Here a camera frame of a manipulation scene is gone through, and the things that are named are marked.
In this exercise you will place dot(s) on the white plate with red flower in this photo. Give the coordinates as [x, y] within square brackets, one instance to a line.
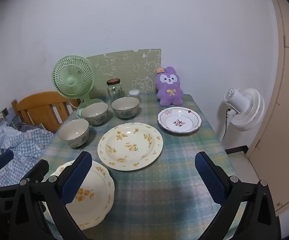
[179, 122]

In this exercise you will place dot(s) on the green desk fan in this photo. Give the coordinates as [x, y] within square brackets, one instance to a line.
[72, 80]

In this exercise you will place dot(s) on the beige door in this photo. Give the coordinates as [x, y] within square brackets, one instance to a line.
[284, 105]

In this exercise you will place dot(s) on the large cream floral bowl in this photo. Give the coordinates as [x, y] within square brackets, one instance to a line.
[125, 105]

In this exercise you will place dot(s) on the white standing fan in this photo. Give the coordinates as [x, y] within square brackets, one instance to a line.
[247, 110]

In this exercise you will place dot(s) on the plaid tablecloth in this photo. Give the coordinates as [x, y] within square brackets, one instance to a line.
[172, 167]

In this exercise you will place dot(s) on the green printed wall mat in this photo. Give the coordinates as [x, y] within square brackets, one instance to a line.
[124, 65]

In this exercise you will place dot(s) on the purple plush bunny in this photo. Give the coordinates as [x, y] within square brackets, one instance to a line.
[169, 92]

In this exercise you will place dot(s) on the round yellow floral plate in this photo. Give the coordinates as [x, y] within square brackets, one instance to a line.
[129, 147]

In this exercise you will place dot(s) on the blue checkered blanket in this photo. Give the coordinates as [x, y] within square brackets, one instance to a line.
[27, 142]

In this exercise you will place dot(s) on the grey wall socket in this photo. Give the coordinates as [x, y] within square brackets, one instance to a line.
[5, 110]

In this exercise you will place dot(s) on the glass jar with dark lid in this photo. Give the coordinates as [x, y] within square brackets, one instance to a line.
[114, 92]

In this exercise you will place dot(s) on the grey striped cloth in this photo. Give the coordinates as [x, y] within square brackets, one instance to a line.
[17, 125]

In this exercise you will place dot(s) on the wooden bed headboard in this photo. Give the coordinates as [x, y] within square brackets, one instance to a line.
[39, 105]

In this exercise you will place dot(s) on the cotton swab box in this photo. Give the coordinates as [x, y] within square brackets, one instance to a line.
[134, 93]

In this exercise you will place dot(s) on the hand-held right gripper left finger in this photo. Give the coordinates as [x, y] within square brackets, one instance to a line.
[76, 180]

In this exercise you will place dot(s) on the scalloped yellow floral plate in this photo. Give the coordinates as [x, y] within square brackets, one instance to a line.
[97, 192]

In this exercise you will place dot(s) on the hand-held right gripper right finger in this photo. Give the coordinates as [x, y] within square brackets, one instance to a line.
[209, 180]

